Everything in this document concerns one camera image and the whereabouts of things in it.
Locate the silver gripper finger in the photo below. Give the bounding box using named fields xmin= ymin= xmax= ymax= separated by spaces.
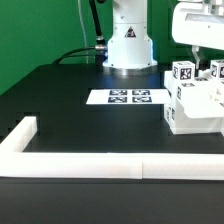
xmin=191 ymin=45 xmax=200 ymax=77

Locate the grey thin cable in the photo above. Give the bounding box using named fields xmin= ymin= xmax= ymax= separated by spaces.
xmin=77 ymin=0 xmax=90 ymax=65

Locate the white marker sheet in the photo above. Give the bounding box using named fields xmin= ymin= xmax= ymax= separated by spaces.
xmin=86 ymin=89 xmax=171 ymax=105

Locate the black cable bundle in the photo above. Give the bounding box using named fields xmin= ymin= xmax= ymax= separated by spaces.
xmin=52 ymin=0 xmax=108 ymax=65

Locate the white chair back piece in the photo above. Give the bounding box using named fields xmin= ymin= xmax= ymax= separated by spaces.
xmin=163 ymin=69 xmax=224 ymax=120

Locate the white chair seat piece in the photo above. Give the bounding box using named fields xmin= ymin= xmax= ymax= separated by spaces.
xmin=169 ymin=101 xmax=224 ymax=134

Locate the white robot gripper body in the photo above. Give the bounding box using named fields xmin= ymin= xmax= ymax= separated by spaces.
xmin=172 ymin=0 xmax=224 ymax=50

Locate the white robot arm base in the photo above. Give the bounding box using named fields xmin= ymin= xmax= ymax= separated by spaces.
xmin=103 ymin=0 xmax=157 ymax=69

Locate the small white marker cube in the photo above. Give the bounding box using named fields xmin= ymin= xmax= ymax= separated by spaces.
xmin=172 ymin=61 xmax=195 ymax=81
xmin=210 ymin=59 xmax=224 ymax=80

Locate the white U-shaped boundary frame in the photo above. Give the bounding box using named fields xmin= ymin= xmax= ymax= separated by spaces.
xmin=0 ymin=116 xmax=224 ymax=181

